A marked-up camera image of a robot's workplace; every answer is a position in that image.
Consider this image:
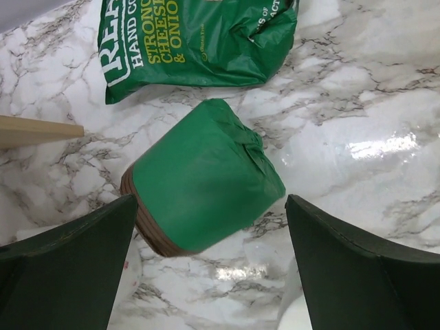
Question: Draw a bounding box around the green roll with picture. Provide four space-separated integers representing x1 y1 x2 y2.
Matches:
120 99 285 257

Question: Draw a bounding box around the white dotted roll left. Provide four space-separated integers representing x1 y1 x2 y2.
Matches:
15 226 144 303

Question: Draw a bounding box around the wooden shelf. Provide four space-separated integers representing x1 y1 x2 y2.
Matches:
1 115 85 149

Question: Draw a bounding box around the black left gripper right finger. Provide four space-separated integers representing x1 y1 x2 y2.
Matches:
285 195 439 329

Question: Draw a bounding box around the green chips bag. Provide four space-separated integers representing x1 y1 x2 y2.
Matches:
97 0 299 105

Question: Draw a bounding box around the white dotted roll middle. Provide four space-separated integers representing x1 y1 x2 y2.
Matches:
276 257 314 330

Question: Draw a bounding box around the white dotted roll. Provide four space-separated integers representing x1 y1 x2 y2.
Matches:
15 226 144 303
276 257 314 330

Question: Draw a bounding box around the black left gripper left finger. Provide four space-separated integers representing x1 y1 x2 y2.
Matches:
1 195 138 329

